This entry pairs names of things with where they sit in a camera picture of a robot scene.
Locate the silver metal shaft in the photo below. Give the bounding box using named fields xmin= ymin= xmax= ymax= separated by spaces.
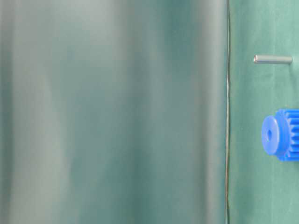
xmin=253 ymin=55 xmax=292 ymax=64

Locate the small blue plastic gear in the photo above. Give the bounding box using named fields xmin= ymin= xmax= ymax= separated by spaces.
xmin=261 ymin=109 xmax=299 ymax=161

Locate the green table cloth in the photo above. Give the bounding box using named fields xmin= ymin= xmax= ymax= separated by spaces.
xmin=0 ymin=0 xmax=299 ymax=224

